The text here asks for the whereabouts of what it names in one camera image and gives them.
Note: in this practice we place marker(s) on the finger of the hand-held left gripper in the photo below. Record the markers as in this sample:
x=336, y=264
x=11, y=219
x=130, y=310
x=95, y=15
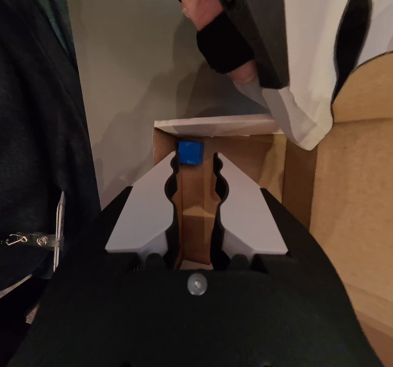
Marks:
x=310, y=50
x=383, y=10

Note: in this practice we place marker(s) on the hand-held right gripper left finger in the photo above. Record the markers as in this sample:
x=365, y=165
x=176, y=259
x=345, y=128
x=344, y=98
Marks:
x=144, y=216

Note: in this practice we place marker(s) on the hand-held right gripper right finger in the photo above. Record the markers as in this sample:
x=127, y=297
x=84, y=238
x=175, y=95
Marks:
x=251, y=219

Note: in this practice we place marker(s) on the blue cube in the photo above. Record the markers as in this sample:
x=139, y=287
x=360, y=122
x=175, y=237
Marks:
x=190, y=153

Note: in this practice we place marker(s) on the white cardboard box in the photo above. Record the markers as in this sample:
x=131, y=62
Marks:
x=353, y=189

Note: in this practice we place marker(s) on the ID badge with clip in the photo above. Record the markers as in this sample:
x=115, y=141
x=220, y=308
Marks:
x=60, y=219

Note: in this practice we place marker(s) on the person's black sweater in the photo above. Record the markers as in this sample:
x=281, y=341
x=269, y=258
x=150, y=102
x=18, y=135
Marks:
x=40, y=112

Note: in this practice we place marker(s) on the person's teal pants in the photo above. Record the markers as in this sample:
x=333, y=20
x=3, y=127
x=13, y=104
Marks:
x=52, y=10

